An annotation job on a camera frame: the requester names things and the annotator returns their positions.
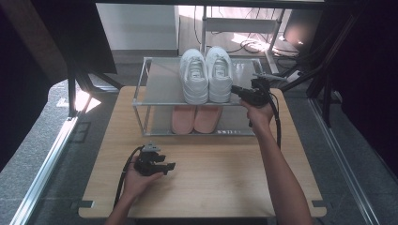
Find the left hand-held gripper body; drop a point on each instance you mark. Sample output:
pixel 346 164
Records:
pixel 147 165

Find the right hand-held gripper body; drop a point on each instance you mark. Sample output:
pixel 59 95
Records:
pixel 258 95

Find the white sneaker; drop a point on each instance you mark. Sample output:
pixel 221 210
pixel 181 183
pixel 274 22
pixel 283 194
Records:
pixel 194 81
pixel 220 78

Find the pink slipper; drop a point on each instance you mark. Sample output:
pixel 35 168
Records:
pixel 206 120
pixel 183 120

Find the metal shoe rack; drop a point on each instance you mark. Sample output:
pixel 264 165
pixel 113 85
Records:
pixel 162 84

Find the person's left hand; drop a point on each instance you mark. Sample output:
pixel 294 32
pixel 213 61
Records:
pixel 137 184

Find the person's right hand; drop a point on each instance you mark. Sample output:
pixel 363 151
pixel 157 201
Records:
pixel 261 117

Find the black metal stand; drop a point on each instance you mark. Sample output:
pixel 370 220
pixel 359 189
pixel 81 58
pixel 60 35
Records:
pixel 327 93

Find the dark computer case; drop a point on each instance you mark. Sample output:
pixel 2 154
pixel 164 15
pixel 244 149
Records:
pixel 302 31

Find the black tripod stand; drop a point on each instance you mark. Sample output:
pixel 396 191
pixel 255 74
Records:
pixel 72 93

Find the white cabinet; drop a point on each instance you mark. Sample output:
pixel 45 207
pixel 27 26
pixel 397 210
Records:
pixel 137 26

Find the white metal desk frame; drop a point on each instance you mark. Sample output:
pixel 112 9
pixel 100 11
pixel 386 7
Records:
pixel 241 25

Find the aluminium rail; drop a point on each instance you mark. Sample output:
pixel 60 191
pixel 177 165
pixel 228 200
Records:
pixel 341 162
pixel 43 175

